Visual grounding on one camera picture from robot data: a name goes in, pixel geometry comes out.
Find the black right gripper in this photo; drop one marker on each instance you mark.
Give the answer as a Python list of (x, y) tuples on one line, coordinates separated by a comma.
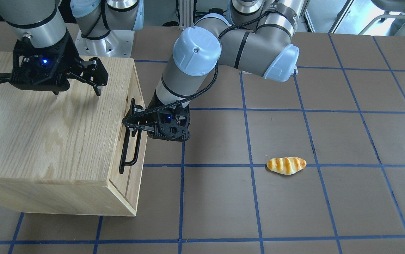
[(69, 55)]

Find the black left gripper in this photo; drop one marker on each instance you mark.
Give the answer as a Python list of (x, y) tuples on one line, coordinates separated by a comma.
[(137, 109)]

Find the wooden drawer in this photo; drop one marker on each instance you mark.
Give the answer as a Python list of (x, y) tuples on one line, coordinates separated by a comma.
[(128, 161)]

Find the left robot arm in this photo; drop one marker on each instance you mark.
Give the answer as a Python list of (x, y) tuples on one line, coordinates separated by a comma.
[(255, 36)]

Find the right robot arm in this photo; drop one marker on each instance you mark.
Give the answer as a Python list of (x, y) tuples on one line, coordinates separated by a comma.
[(45, 22)]

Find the wooden drawer cabinet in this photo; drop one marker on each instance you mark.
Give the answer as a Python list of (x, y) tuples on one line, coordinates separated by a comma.
[(60, 154)]

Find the toy bread roll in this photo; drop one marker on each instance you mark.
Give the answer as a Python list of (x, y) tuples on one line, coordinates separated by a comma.
[(286, 165)]

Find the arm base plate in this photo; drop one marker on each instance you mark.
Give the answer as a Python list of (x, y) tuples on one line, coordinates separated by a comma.
[(118, 44)]

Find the aluminium frame post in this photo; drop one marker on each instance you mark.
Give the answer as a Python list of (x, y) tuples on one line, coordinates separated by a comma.
[(186, 13)]

